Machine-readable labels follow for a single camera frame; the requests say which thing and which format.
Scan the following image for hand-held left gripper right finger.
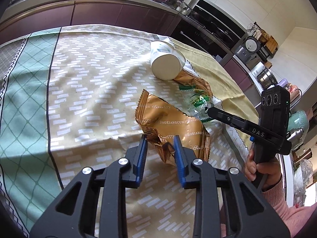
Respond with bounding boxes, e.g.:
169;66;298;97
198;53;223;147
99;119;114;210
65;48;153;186
173;137;290;238

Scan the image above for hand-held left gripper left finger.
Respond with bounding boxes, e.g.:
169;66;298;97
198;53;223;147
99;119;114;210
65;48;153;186
30;134;149;238

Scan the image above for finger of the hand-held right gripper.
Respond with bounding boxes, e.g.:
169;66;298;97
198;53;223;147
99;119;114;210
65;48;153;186
207;106;250;135

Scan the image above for green clear snack wrapper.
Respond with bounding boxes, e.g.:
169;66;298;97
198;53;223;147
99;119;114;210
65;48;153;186
179;84;222;123

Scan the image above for large gold snack wrapper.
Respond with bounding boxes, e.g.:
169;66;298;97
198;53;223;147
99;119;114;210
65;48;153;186
135;89;211;165

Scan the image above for person's right forearm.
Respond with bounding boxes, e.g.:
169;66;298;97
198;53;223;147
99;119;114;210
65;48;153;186
220;176;317;238

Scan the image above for person's right hand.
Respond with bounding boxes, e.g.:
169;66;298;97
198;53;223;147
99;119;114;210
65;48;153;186
244;151;283;192

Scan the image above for green kitchen appliance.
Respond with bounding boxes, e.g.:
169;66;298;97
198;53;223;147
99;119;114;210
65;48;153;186
287;110;310;152

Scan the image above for large steel pot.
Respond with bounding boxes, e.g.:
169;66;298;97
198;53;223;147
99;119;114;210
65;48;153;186
256;68;276;90

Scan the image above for small gold snack wrapper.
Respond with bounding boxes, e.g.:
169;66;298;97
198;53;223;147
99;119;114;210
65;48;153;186
173;68;213;98

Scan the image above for crumpled plastic bag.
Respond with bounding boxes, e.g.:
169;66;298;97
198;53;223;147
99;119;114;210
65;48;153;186
293;159;314;206

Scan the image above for white rice cooker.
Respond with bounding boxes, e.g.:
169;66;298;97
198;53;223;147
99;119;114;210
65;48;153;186
235;36;262;62

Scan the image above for wooden cutting board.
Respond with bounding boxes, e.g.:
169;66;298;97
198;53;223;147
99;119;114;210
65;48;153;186
265;36;279;57

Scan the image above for white paper cup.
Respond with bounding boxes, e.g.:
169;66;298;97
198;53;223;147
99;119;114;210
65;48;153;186
150;40;186;80

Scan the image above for black wok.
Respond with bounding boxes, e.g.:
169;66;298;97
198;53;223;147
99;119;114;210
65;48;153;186
213;27;234;42

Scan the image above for patterned tablecloth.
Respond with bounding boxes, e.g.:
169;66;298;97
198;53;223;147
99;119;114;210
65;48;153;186
0;24;260;238

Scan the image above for black built-in oven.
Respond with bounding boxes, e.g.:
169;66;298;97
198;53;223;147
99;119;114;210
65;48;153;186
171;17;234;60

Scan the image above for black range hood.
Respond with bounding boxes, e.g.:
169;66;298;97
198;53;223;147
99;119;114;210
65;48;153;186
196;0;248;39

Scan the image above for small steel pot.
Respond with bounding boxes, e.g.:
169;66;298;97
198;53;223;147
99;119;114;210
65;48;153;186
176;2;191;15

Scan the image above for brown base cabinets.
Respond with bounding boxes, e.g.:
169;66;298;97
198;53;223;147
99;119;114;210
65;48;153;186
0;0;182;46

